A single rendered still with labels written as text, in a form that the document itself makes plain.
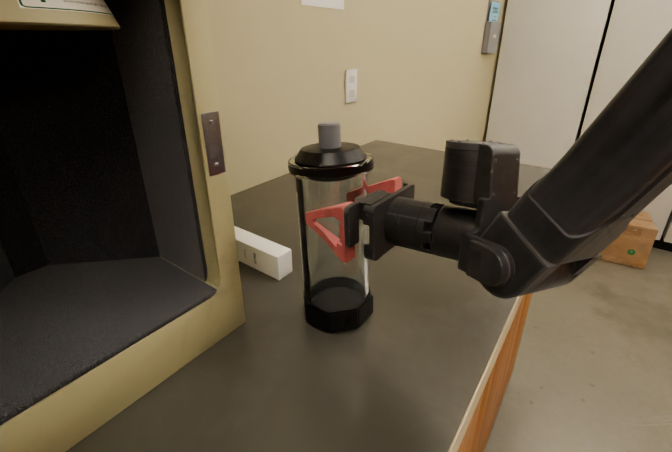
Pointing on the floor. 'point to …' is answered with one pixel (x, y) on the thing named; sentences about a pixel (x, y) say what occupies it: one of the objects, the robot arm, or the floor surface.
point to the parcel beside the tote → (633, 243)
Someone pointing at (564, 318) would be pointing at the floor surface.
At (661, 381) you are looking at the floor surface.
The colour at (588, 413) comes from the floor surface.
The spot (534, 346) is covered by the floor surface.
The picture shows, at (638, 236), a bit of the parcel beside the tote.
